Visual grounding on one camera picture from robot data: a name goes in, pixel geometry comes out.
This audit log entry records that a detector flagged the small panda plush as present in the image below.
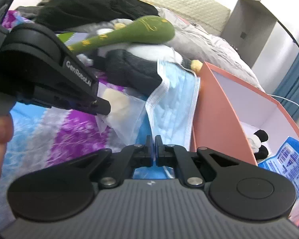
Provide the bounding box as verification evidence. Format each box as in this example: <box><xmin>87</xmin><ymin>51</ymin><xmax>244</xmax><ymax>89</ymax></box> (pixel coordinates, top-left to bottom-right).
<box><xmin>247</xmin><ymin>129</ymin><xmax>269</xmax><ymax>161</ymax></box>

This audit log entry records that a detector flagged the black clothing pile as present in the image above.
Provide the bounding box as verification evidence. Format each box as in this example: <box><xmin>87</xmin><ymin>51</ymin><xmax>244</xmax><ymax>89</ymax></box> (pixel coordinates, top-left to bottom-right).
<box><xmin>35</xmin><ymin>0</ymin><xmax>158</xmax><ymax>31</ymax></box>

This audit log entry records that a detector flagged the blue printed plastic packet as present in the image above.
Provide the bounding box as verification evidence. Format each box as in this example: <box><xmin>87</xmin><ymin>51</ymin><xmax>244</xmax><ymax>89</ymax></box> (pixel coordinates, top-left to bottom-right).
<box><xmin>258</xmin><ymin>136</ymin><xmax>299</xmax><ymax>198</ymax></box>

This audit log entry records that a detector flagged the beige padded headboard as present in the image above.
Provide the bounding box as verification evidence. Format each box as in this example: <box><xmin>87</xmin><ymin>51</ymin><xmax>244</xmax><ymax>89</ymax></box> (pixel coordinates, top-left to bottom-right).
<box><xmin>142</xmin><ymin>0</ymin><xmax>230</xmax><ymax>33</ymax></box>

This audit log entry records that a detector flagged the grey quilt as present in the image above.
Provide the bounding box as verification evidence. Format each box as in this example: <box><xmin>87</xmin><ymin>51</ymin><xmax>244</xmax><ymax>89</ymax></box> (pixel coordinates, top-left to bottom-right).
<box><xmin>17</xmin><ymin>4</ymin><xmax>266</xmax><ymax>93</ymax></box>

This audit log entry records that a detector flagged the blue curtain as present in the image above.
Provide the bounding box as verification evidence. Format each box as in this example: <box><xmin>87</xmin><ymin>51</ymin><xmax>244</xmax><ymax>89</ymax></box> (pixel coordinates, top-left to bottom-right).
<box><xmin>273</xmin><ymin>53</ymin><xmax>299</xmax><ymax>121</ymax></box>

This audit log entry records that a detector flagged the colourful striped bed sheet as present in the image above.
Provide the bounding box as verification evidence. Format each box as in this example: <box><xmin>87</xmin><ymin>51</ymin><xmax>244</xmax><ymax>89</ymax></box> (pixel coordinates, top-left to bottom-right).
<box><xmin>0</xmin><ymin>10</ymin><xmax>175</xmax><ymax>214</ymax></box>

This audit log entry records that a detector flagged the green plush massage stick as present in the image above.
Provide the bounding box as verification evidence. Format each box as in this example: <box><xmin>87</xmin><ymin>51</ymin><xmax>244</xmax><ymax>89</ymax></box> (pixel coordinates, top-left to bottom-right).
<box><xmin>67</xmin><ymin>16</ymin><xmax>175</xmax><ymax>55</ymax></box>

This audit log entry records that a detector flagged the blue surgical mask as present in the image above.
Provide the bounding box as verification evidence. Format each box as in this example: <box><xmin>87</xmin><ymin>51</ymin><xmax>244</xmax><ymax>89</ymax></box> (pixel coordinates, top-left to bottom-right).
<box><xmin>99</xmin><ymin>59</ymin><xmax>202</xmax><ymax>152</ymax></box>

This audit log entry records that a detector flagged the orange cardboard box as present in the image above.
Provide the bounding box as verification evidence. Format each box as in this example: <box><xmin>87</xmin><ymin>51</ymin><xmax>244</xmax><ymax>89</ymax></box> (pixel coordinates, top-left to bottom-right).
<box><xmin>189</xmin><ymin>61</ymin><xmax>299</xmax><ymax>227</ymax></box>

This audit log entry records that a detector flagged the grey white penguin plush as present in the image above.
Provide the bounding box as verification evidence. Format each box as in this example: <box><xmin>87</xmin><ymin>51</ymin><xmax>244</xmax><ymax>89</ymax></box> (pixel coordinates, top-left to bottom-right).
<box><xmin>81</xmin><ymin>23</ymin><xmax>203</xmax><ymax>96</ymax></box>

